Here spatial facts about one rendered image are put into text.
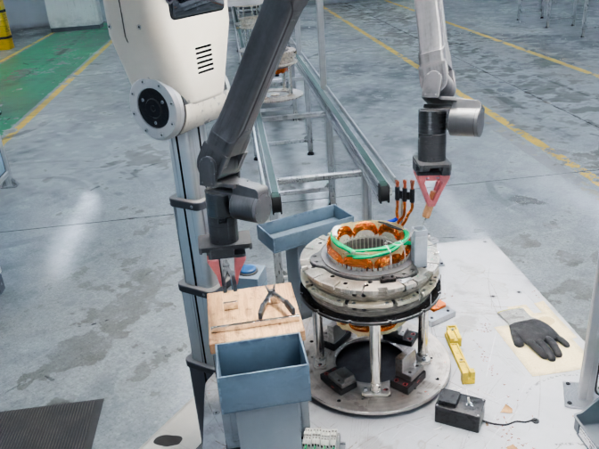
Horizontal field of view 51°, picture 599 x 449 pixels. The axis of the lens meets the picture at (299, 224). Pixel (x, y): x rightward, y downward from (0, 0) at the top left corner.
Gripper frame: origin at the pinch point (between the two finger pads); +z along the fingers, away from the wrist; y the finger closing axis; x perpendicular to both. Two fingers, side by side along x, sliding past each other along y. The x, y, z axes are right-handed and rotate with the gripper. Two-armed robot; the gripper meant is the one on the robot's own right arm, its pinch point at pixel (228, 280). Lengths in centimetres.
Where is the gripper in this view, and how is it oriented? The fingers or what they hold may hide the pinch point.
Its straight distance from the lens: 127.5
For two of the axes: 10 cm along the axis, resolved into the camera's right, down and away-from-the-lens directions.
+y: 9.9, -1.0, 1.3
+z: 0.4, 9.2, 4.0
